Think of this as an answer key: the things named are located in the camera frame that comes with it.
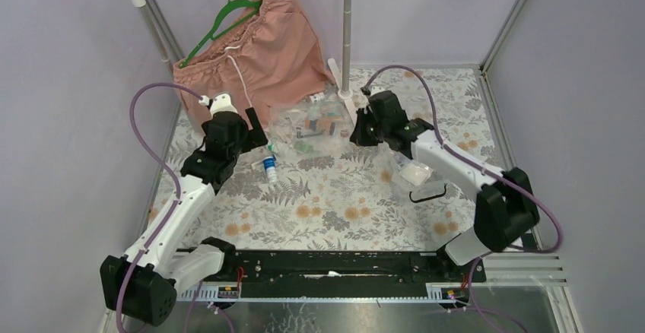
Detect blue white medicine bottle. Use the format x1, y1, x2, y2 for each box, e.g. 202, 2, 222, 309
262, 156, 278, 184

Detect green small medicine box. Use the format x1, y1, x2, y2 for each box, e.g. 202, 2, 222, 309
293, 140, 313, 154

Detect brown medicine bottle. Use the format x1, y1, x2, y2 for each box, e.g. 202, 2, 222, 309
305, 118, 336, 135

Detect white gauze pack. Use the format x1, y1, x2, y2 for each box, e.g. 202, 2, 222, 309
396, 163, 432, 188

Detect clear plastic kit box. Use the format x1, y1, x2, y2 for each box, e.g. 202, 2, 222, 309
377, 144, 448, 205

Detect clear zip bag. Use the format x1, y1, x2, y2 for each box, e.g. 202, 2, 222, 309
268, 97, 352, 157

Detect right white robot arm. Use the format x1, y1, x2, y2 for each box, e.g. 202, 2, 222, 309
350, 90, 540, 281

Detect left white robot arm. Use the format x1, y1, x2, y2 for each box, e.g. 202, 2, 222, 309
100, 108, 268, 327

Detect floral table mat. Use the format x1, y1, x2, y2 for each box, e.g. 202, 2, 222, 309
143, 68, 525, 252

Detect pink fabric shorts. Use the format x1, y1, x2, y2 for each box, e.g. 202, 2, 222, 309
173, 0, 335, 127

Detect green clothes hanger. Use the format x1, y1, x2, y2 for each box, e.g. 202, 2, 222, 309
179, 0, 262, 68

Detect metal clothes rack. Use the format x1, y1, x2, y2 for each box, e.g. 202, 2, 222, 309
119, 0, 367, 120

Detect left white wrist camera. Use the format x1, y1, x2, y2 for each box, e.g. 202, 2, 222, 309
199, 92, 238, 116

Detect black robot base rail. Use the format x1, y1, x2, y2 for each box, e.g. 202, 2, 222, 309
205, 249, 487, 300

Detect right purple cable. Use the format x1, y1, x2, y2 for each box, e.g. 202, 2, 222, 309
361, 65, 564, 333

